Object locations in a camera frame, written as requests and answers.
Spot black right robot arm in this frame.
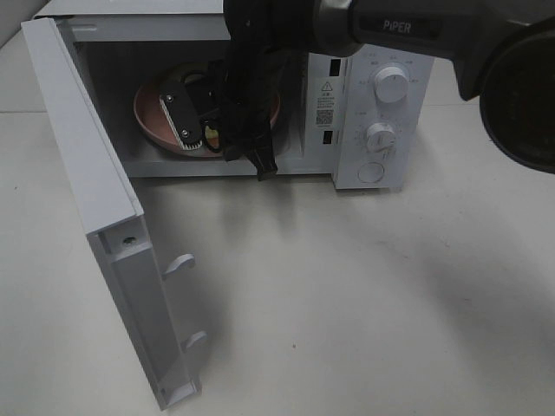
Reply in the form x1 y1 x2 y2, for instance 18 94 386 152
217 1 554 179

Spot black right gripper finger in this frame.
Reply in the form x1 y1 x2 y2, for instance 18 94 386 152
243 120 278 180
222 139 245 161

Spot sandwich with white bread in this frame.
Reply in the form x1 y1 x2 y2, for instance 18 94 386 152
184 71 223 151

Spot white lower microwave knob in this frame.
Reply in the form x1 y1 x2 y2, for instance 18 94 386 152
366 123 396 153

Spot white warning label sticker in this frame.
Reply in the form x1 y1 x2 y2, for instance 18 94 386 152
313 77 338 128

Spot white upper microwave knob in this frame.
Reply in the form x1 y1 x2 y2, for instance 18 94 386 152
373 66 409 104

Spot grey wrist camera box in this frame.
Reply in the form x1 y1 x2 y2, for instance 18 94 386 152
160 79 203 151

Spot pink round plate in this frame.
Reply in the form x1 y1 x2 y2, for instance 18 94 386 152
133 64 283 160

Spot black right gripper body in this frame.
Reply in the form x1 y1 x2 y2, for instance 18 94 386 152
216 42 297 143

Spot white microwave door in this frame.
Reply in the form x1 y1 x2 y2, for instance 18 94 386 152
22 17 206 410

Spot white microwave oven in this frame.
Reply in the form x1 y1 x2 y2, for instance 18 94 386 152
32 1 433 189

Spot white round door button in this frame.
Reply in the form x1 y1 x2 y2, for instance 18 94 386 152
357 162 385 184

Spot white microwave knob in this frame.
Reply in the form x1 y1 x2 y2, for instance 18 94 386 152
366 123 396 153
373 66 409 104

